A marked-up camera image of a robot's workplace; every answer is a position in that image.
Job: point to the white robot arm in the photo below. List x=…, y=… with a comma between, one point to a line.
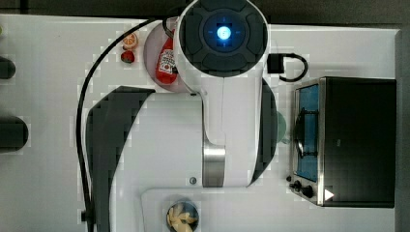
x=215, y=133

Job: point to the red ketchup bottle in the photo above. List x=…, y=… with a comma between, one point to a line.
x=166, y=64

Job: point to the green round plate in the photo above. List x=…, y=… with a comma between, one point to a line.
x=282, y=129

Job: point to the pink oval plate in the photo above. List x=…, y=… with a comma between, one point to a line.
x=153, y=44

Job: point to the small red strawberry toy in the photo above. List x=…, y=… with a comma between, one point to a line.
x=127, y=57

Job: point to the blue bowl with chips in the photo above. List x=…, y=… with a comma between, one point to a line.
x=182, y=217

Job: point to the black toaster oven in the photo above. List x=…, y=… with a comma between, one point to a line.
x=343, y=142

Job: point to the large black cylinder post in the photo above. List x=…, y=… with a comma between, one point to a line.
x=13, y=134

